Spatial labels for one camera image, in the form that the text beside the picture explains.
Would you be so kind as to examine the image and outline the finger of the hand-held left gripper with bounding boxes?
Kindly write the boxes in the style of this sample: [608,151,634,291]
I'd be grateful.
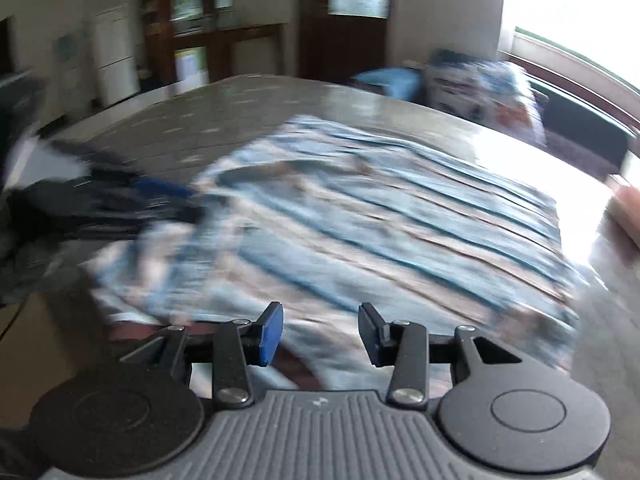
[90,161,207,225]

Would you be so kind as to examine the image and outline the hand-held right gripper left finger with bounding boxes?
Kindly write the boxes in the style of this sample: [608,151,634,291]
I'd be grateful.
[120,301,284,408]

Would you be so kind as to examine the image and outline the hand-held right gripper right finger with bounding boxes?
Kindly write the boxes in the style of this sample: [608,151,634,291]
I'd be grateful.
[358,302,524,408]

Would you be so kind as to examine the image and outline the blue striped shirt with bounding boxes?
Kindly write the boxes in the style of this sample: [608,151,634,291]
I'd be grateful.
[80,114,593,391]

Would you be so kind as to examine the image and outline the white refrigerator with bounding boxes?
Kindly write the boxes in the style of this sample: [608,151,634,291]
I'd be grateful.
[90,4,142,108]

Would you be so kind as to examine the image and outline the dark wooden bookshelf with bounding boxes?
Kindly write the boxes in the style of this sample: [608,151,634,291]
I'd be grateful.
[137,0,288,93]

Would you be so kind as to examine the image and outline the blue cushion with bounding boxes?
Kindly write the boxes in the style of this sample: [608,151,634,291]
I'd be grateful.
[350,66,426,103]

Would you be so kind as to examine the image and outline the dark wooden door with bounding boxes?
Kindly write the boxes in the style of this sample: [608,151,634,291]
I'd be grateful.
[297,0,393,85]

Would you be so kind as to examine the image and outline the patterned blue white bag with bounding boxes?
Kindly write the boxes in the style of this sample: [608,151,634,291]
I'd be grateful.
[422,50,548,148]

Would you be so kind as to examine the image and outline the green window frame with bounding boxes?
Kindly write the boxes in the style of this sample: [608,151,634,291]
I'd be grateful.
[497,25,640,181]

